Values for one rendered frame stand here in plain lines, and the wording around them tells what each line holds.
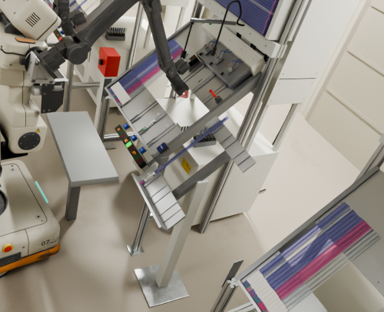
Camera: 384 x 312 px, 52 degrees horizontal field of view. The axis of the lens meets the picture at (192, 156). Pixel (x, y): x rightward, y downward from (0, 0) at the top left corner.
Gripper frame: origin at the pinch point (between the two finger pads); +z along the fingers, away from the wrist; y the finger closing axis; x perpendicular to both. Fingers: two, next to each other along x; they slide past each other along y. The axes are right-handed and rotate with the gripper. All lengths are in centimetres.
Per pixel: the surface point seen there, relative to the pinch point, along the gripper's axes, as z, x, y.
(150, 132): 0.4, 27.2, -4.7
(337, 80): 190, -147, 70
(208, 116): 0.3, -1.6, -21.1
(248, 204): 104, 8, -21
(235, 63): -7.0, -29.5, -10.6
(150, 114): 0.5, 21.2, 6.5
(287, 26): -19, -55, -25
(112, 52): 7, 17, 84
